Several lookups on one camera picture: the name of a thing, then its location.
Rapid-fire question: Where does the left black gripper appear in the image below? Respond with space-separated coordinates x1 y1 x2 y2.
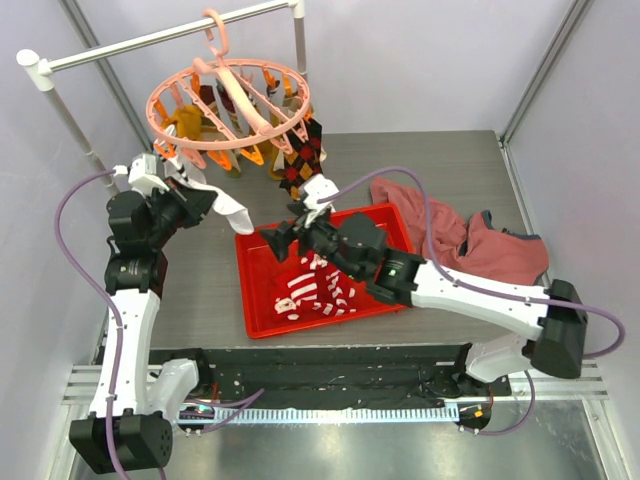
145 177 217 249

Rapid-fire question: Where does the red white striped sock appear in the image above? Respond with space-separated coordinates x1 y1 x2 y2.
272 267 319 312
300 251 356 317

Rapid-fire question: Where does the red santa sock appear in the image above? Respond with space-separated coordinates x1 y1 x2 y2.
273 297 300 321

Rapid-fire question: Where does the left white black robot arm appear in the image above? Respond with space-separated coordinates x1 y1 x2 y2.
69 184 218 474

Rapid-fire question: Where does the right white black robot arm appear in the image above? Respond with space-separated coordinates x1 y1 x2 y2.
260 212 587 395

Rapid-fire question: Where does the pink round clip hanger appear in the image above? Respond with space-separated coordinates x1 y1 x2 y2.
146 9 312 171

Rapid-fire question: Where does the red plastic tray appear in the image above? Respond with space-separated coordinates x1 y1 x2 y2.
236 232 404 339

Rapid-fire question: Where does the black argyle sock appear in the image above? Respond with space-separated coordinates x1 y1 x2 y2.
279 118 323 200
282 94 327 163

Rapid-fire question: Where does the beige brown striped sock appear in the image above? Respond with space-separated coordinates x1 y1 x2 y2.
199 81 244 136

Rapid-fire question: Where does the pink crumpled garment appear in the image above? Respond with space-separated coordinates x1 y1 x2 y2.
370 177 549 285

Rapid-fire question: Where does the white clothes rack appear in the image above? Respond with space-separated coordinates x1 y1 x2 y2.
16 1 307 171

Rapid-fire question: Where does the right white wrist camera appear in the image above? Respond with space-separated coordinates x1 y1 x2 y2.
300 174 339 227

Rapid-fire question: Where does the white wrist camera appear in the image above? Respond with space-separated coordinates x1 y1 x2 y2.
114 153 169 197
300 174 339 227

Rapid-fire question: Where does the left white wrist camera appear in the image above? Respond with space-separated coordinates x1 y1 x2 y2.
114 153 169 197

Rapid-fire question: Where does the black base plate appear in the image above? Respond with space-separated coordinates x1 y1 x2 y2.
204 346 512 410

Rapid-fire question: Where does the white slotted cable duct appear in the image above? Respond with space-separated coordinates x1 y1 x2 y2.
178 403 459 429

